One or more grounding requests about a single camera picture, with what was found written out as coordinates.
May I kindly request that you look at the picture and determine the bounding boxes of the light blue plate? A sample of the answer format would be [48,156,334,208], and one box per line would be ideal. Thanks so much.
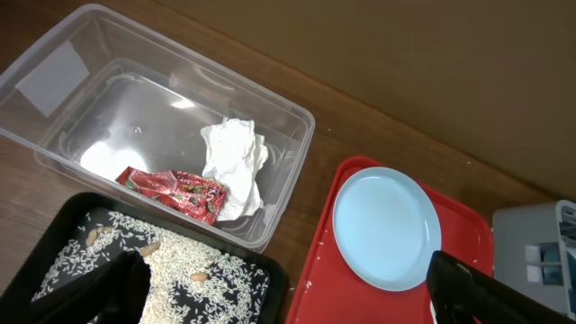
[332,166,442,292]

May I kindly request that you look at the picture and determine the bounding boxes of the clear plastic bin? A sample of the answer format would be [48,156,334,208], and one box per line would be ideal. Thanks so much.
[1,4,315,253]

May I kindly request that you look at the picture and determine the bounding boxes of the grey dishwasher rack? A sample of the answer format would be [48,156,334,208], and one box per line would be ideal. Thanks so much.
[492,200,575,320]

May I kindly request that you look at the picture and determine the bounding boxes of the red snack wrapper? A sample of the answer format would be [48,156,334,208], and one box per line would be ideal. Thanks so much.
[116,166,229,225]

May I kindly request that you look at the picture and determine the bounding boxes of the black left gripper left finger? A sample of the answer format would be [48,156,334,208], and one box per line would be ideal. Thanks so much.
[1,251,151,324]

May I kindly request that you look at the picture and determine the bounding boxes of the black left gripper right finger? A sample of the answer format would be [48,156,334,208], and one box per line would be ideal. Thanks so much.
[426,250,575,324]

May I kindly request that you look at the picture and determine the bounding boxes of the black waste tray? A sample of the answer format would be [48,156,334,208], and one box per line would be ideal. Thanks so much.
[1,193,287,323]

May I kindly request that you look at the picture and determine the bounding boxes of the white napkin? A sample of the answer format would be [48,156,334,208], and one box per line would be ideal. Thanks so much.
[200,119,269,221]

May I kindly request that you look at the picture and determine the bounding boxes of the food scraps with rice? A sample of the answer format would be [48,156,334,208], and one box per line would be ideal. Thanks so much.
[32,208,270,324]

